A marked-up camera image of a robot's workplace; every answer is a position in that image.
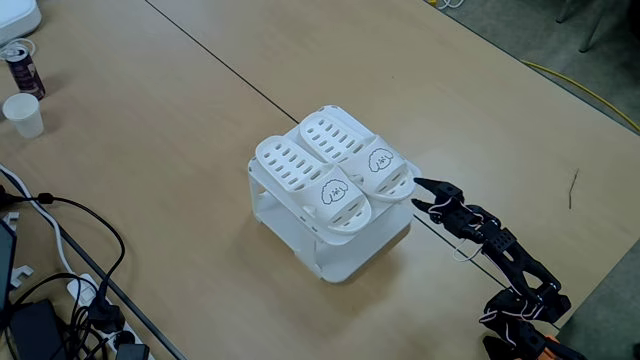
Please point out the black plug adapter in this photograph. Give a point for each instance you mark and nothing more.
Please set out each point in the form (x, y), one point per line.
(131, 351)

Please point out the small white plastic bracket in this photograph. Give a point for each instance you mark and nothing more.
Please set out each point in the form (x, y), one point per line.
(11, 219)
(21, 274)

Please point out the white power strip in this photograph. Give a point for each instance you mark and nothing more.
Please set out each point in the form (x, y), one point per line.
(80, 292)

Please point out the black power brick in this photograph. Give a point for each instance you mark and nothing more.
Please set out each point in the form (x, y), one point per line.
(37, 330)

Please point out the dark laptop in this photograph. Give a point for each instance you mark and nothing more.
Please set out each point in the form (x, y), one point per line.
(6, 265)

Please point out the black power plug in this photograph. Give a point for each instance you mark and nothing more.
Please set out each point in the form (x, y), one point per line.
(105, 317)

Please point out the white paper cup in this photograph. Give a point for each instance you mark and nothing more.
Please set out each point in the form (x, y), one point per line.
(22, 117)

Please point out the white slipper with dog print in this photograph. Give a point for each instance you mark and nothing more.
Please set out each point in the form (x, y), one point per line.
(395, 172)
(350, 205)

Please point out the grey chair leg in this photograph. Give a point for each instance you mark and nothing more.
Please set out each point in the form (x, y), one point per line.
(595, 25)
(565, 11)

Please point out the white plastic shoe rack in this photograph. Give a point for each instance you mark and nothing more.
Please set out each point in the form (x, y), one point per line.
(350, 260)

